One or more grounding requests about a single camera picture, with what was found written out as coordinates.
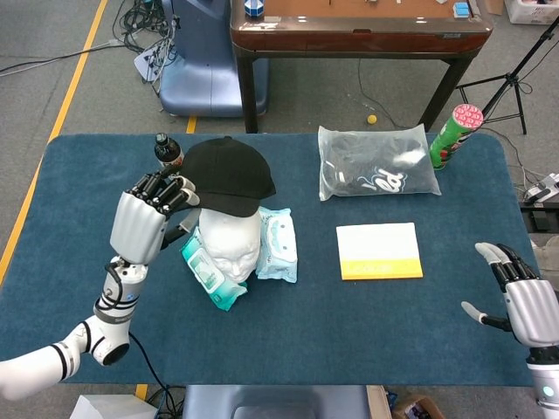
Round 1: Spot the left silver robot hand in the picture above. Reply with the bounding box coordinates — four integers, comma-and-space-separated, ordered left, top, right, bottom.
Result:
108, 165, 202, 266

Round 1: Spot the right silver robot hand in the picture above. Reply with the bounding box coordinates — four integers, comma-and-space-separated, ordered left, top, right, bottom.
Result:
461, 243, 559, 349

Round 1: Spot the black baseball cap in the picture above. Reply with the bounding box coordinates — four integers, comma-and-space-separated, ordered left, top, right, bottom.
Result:
179, 136, 277, 218

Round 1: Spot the blue robot base machine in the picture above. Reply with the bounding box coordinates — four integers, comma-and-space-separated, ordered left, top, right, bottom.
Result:
159, 0, 270, 118

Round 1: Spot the white mannequin head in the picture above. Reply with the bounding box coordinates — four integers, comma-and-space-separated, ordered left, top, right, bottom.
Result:
198, 208, 262, 284

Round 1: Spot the grey fabric bundle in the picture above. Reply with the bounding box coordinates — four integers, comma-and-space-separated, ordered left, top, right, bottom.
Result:
530, 233, 559, 263

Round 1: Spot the dark tea bottle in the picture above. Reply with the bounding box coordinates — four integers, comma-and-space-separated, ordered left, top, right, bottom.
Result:
154, 133, 187, 169

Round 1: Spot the green wet wipes pack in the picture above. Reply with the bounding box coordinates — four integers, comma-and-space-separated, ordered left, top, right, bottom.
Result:
180, 226, 249, 312

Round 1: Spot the black floor plate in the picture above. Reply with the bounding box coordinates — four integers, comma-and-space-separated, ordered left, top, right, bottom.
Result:
519, 203, 559, 232

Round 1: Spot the grey white power strip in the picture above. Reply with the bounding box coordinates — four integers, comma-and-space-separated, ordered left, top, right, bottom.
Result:
521, 172, 559, 204

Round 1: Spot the light blue wet wipes pack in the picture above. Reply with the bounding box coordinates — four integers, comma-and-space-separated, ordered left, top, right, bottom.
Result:
255, 206, 300, 284

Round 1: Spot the open cardboard box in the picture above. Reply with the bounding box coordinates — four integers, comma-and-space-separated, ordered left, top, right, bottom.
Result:
390, 395, 446, 419

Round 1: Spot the white power strip with plugs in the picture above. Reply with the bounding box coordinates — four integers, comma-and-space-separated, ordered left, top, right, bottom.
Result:
133, 43, 176, 82

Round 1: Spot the white and yellow notebook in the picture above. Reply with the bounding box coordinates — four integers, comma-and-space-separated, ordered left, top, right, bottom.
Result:
335, 222, 424, 281

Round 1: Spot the white paper bag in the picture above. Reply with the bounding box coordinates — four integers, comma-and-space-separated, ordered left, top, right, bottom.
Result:
69, 394, 158, 419

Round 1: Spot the green chips can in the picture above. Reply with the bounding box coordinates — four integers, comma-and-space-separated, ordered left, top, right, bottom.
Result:
429, 104, 485, 172

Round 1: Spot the blue table mat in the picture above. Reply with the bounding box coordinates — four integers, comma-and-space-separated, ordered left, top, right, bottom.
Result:
0, 133, 559, 388

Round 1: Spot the clear bag with black garment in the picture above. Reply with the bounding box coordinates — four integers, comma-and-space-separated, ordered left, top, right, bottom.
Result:
317, 123, 442, 202

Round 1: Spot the grey blue robot torso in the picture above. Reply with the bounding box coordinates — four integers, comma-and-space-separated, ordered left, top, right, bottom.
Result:
181, 385, 372, 419

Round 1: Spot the black tripod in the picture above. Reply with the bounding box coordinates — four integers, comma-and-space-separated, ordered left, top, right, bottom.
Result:
456, 17, 559, 135

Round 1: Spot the brown mahjong table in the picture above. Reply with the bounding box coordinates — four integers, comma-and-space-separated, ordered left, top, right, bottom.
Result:
230, 0, 494, 134

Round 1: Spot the white cardboard box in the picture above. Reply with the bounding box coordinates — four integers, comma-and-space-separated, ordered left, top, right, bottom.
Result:
504, 0, 559, 25

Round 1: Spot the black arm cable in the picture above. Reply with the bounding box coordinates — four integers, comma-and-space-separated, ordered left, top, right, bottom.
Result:
128, 331, 176, 394

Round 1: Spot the white floor cable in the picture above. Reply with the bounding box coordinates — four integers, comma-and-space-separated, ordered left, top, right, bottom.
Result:
0, 39, 128, 78

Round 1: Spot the tangled dark cable bundle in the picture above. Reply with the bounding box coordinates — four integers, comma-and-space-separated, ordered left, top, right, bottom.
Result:
112, 0, 181, 53

